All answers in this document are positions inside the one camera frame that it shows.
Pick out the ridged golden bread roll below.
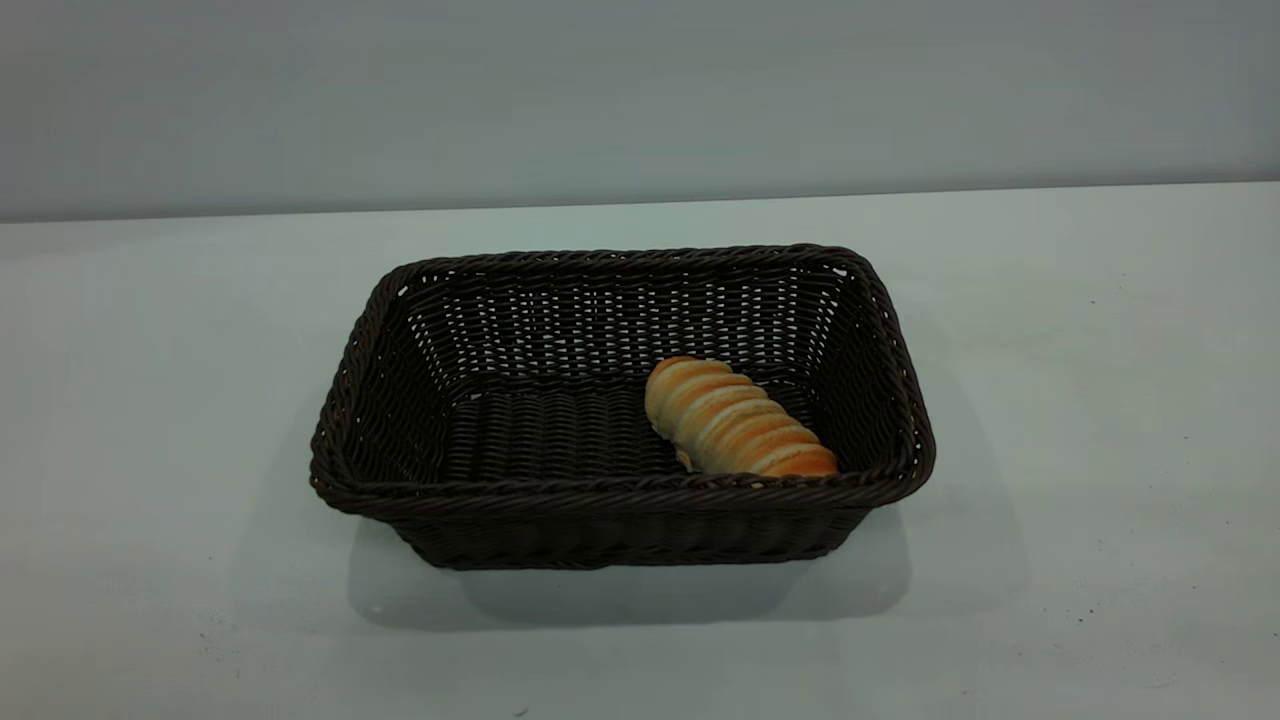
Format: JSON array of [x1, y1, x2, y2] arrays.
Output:
[[644, 356, 840, 478]]

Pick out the dark brown woven basket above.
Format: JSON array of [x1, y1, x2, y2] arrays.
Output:
[[308, 243, 937, 571]]

